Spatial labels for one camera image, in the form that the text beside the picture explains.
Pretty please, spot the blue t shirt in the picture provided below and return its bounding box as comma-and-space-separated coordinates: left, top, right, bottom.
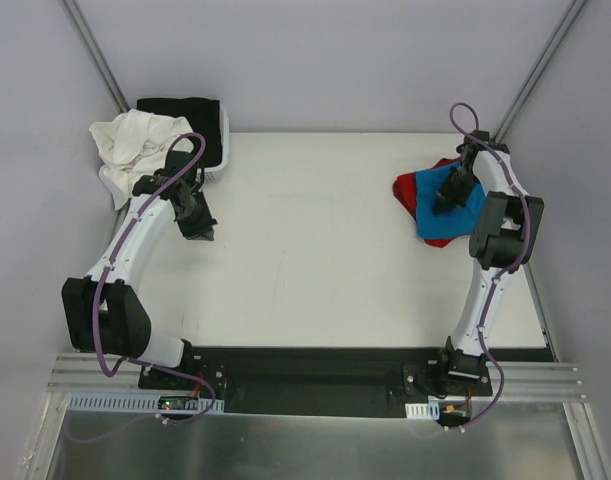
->
415, 165, 486, 240

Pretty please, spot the white plastic basket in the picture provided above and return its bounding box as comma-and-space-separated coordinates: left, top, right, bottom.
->
191, 98, 230, 183

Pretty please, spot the red t shirt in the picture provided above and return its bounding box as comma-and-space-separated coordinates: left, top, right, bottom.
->
392, 159, 469, 248

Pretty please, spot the white t shirt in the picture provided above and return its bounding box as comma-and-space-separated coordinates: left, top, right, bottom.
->
89, 109, 193, 210

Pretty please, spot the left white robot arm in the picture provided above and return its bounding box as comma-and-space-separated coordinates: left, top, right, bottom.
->
61, 149, 217, 389

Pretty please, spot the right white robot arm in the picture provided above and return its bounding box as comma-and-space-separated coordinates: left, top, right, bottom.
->
429, 130, 544, 398

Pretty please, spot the black t shirt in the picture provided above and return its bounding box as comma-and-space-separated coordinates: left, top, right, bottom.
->
136, 97, 223, 168

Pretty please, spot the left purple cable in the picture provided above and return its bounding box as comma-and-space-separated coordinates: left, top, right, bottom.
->
64, 132, 223, 444

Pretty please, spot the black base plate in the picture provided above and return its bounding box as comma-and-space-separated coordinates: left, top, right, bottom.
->
137, 344, 492, 420

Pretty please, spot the aluminium rail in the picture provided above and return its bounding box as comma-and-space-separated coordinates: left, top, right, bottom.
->
46, 353, 589, 403

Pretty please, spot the right white cable duct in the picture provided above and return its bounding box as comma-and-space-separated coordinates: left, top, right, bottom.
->
405, 402, 440, 421

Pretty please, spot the white cable duct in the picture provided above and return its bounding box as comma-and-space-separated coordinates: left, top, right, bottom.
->
68, 393, 225, 415
405, 402, 440, 421

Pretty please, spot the left white cable duct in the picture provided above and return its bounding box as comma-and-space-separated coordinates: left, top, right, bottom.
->
68, 393, 225, 415

